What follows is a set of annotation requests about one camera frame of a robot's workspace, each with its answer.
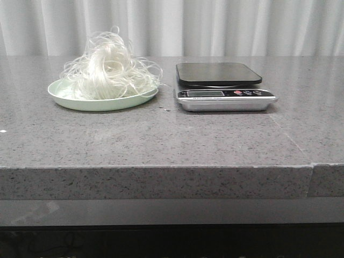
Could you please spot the white pleated curtain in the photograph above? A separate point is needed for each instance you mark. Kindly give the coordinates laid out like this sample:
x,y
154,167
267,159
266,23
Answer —
x,y
176,28

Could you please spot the white vermicelli noodle bundle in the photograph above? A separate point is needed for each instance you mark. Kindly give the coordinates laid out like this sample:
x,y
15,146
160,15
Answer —
x,y
107,69

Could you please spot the silver black kitchen scale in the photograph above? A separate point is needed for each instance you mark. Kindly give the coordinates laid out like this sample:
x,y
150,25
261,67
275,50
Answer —
x,y
224,86

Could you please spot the light green round plate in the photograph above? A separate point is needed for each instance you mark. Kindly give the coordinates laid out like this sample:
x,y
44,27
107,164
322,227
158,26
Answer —
x,y
61,92

